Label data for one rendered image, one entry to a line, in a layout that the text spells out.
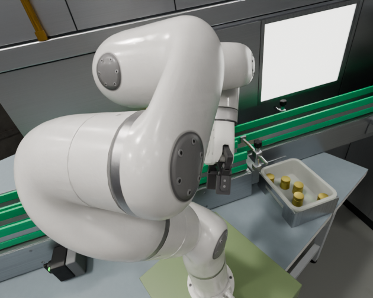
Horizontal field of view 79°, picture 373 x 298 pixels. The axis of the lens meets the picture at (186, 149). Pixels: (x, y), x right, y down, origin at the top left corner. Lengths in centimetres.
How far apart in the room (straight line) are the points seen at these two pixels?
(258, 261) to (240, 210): 24
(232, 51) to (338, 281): 151
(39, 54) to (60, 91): 13
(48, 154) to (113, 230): 10
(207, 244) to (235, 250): 33
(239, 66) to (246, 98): 64
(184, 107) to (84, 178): 9
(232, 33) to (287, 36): 24
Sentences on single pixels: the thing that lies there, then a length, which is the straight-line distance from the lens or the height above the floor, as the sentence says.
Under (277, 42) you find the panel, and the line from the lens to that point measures 104.
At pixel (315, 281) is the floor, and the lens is 168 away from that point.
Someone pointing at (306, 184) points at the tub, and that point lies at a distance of 100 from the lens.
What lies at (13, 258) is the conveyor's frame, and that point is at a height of 85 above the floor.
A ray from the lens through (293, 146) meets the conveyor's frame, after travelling 107.
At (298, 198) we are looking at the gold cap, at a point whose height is 81.
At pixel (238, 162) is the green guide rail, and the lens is 84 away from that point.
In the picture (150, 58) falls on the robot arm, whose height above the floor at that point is 143.
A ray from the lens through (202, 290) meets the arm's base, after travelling 62.
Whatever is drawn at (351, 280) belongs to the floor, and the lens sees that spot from 174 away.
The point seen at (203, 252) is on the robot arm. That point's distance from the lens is 43.
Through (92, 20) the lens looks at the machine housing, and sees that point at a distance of 86.
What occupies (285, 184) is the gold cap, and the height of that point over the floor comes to 80.
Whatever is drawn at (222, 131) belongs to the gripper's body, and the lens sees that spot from 50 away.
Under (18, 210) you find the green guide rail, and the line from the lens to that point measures 95.
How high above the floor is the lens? 148
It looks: 36 degrees down
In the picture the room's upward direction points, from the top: 10 degrees counter-clockwise
